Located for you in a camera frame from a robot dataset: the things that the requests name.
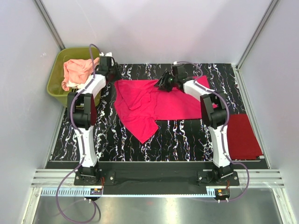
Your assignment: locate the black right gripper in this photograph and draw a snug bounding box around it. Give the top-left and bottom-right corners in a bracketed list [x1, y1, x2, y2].
[154, 71, 178, 93]

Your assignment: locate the bright pink t shirt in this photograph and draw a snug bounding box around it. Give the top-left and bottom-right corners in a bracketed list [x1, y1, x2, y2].
[114, 80, 202, 144]

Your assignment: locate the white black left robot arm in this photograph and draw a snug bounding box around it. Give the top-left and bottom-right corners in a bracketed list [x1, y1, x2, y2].
[67, 52, 121, 185]

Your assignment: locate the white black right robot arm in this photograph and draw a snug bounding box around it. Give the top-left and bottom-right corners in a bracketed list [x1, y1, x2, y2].
[155, 62, 234, 185]

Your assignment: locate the peach pink cloth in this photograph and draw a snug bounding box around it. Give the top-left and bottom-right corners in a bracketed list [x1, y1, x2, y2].
[61, 59, 93, 91]

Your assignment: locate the white cloth in tub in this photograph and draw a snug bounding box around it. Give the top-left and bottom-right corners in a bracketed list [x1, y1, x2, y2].
[67, 80, 90, 89]

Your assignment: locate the olive green plastic tub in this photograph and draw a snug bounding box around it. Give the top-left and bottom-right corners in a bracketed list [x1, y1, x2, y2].
[47, 47, 100, 107]

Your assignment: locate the dark red folded t shirt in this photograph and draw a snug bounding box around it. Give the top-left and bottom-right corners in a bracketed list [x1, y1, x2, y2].
[227, 114, 263, 160]

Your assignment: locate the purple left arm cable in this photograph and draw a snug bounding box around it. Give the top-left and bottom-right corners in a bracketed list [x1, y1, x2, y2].
[55, 43, 102, 222]

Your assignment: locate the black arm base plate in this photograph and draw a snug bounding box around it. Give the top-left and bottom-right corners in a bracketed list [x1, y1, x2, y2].
[74, 161, 240, 196]

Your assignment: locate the white slotted cable duct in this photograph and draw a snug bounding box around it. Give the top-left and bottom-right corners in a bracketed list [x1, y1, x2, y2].
[41, 186, 231, 196]

